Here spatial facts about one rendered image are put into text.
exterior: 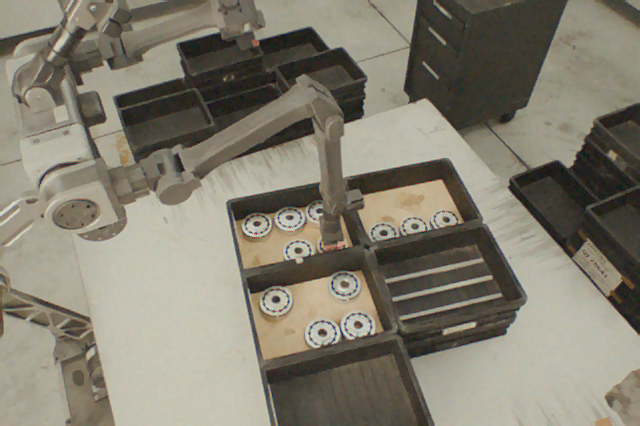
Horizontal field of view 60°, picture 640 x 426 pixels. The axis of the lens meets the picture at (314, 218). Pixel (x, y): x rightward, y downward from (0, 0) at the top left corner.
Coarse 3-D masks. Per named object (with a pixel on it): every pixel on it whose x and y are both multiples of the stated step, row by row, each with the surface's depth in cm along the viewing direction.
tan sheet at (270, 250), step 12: (240, 228) 188; (312, 228) 188; (240, 240) 185; (264, 240) 185; (276, 240) 185; (288, 240) 185; (312, 240) 185; (348, 240) 185; (240, 252) 182; (252, 252) 182; (264, 252) 182; (276, 252) 182; (252, 264) 179
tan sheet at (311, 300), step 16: (352, 272) 177; (288, 288) 174; (304, 288) 174; (320, 288) 174; (256, 304) 170; (304, 304) 170; (320, 304) 170; (336, 304) 170; (352, 304) 170; (368, 304) 170; (256, 320) 167; (272, 320) 167; (288, 320) 167; (304, 320) 167; (336, 320) 167; (272, 336) 164; (288, 336) 164; (304, 336) 164; (320, 336) 164; (272, 352) 161; (288, 352) 161
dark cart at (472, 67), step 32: (448, 0) 269; (480, 0) 270; (512, 0) 270; (544, 0) 270; (416, 32) 307; (448, 32) 281; (480, 32) 268; (512, 32) 278; (544, 32) 288; (416, 64) 320; (448, 64) 291; (480, 64) 285; (512, 64) 296; (416, 96) 333; (448, 96) 299; (480, 96) 305; (512, 96) 318
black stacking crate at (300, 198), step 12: (288, 192) 186; (300, 192) 188; (312, 192) 189; (240, 204) 185; (252, 204) 186; (264, 204) 188; (276, 204) 189; (288, 204) 191; (300, 204) 193; (240, 216) 190; (348, 216) 182; (348, 228) 186; (240, 276) 177
